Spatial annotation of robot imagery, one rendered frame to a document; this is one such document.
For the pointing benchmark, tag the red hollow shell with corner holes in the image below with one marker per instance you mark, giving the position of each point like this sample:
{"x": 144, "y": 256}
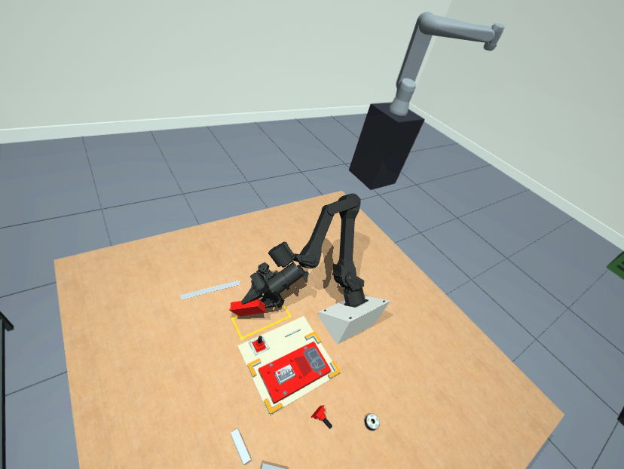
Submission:
{"x": 253, "y": 307}

